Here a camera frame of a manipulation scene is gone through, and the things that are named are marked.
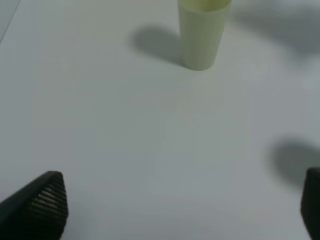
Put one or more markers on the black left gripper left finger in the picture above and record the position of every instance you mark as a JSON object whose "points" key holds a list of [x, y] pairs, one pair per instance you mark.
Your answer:
{"points": [[38, 211]]}

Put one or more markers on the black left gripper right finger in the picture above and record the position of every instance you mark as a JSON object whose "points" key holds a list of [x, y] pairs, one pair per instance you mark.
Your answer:
{"points": [[310, 203]]}

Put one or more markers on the light green plastic cup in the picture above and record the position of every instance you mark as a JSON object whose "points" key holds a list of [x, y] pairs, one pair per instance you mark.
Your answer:
{"points": [[201, 26]]}

